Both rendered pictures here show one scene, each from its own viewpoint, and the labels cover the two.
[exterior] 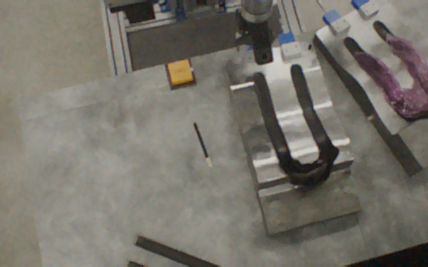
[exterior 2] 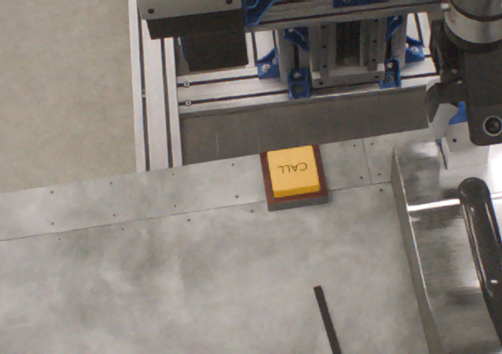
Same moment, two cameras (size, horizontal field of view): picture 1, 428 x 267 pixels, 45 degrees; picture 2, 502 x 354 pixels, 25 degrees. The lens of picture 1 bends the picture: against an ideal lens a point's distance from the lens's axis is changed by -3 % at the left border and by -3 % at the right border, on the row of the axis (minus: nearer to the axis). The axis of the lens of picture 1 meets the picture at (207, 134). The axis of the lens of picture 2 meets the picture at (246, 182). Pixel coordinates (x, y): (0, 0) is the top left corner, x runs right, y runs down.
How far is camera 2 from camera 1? 0.20 m
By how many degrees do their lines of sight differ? 13
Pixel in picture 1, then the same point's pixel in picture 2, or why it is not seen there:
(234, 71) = (418, 172)
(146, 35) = (223, 123)
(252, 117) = (454, 278)
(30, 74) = not seen: outside the picture
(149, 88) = (220, 203)
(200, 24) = (340, 110)
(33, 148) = not seen: outside the picture
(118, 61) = not seen: hidden behind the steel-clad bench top
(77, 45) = (72, 140)
